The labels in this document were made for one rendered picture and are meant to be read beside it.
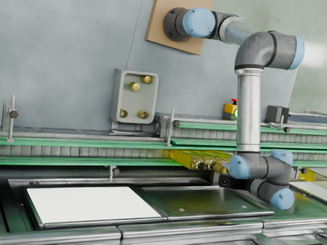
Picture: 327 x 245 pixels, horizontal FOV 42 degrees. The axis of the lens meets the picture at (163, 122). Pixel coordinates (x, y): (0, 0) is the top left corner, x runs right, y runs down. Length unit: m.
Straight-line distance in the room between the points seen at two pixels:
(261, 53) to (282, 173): 0.40
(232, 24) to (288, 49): 0.36
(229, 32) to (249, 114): 0.47
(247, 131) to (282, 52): 0.29
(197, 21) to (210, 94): 0.49
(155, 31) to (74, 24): 0.36
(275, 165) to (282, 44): 0.39
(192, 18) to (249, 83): 0.47
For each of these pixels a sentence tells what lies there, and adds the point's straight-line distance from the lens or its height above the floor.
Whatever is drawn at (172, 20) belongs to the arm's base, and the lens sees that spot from 1.89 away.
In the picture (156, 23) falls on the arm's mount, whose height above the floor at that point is 0.78.
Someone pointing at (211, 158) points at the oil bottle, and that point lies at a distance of 1.80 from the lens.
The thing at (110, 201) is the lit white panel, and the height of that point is 1.15.
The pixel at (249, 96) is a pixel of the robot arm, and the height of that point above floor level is 1.44.
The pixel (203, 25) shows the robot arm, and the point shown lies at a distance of 1.77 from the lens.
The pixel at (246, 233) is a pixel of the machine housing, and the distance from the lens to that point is 1.58.
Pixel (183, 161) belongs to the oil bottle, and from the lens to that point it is 1.82.
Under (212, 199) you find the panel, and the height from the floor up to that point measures 1.15.
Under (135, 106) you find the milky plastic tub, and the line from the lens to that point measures 1.94.
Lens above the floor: 2.54
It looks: 61 degrees down
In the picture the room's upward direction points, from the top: 114 degrees clockwise
